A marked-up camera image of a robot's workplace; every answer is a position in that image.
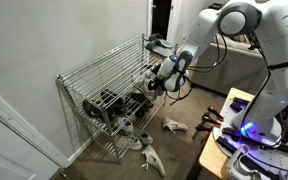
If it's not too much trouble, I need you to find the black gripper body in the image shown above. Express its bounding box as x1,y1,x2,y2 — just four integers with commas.
149,63,168,93

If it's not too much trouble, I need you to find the brown black shoe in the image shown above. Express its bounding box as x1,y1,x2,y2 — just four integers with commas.
137,98,154,118

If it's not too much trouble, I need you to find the black shoe with white stripes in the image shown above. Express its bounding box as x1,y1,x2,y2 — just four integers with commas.
126,93,145,116

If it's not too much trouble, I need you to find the black slide sandal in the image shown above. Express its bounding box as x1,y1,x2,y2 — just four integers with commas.
145,39,176,58
147,32,167,43

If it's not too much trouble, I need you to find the white Nike running shoe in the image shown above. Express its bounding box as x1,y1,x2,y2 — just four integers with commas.
140,144,167,178
161,116,190,135

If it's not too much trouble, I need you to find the worn grey white sneaker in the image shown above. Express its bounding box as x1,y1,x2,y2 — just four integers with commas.
138,131,155,146
114,133,144,152

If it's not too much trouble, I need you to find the black orange bar clamp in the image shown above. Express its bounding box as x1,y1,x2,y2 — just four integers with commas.
201,113,223,130
191,123,216,141
206,105,225,122

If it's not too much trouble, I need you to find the grey couch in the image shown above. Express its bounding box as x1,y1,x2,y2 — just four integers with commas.
190,33,268,97

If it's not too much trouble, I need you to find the black aluminium extrusion bar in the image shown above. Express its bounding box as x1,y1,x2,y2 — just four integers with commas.
232,96,251,105
229,101,244,113
239,154,282,180
221,127,242,139
215,135,248,158

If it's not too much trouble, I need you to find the patterned throw pillow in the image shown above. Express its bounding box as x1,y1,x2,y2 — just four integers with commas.
228,32,253,45

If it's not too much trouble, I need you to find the white baseboard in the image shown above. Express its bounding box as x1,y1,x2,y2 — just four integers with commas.
66,137,94,165

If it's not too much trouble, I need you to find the white VR controller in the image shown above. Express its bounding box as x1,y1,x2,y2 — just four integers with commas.
226,143,253,180

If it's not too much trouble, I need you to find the round grey mounting plate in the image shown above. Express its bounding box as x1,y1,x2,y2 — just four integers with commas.
212,99,288,180

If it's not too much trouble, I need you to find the white door trim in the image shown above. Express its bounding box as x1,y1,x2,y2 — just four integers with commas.
0,80,72,169

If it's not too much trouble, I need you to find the chrome wire shoe rack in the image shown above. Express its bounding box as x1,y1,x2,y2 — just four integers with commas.
55,33,178,164

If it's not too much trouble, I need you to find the white door frame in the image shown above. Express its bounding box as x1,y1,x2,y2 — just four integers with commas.
146,0,179,43

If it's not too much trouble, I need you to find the black gripper cable bundle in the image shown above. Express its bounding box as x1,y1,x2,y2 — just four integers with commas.
164,32,230,107

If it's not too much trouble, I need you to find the black strapped arm cable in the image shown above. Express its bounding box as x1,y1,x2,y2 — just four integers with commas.
240,31,274,132

